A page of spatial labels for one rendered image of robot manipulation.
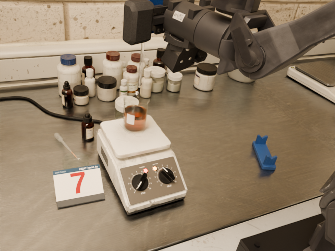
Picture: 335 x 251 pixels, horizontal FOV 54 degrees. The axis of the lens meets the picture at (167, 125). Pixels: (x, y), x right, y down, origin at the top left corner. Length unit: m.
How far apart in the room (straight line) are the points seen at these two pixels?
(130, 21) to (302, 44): 0.23
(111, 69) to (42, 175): 0.40
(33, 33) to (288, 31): 0.78
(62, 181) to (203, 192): 0.29
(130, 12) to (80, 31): 0.59
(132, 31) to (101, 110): 0.47
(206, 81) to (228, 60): 0.60
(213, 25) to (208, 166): 0.39
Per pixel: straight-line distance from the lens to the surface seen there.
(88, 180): 0.68
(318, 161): 0.92
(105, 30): 1.08
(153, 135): 0.69
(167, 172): 0.64
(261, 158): 0.84
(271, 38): 0.42
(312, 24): 0.42
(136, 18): 0.48
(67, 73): 0.94
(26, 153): 0.80
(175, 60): 0.54
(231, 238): 0.65
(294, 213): 0.75
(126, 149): 0.65
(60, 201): 0.67
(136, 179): 0.64
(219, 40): 0.46
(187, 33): 0.50
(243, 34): 0.43
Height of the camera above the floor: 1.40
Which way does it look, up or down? 34 degrees down
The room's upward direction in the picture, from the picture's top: 8 degrees clockwise
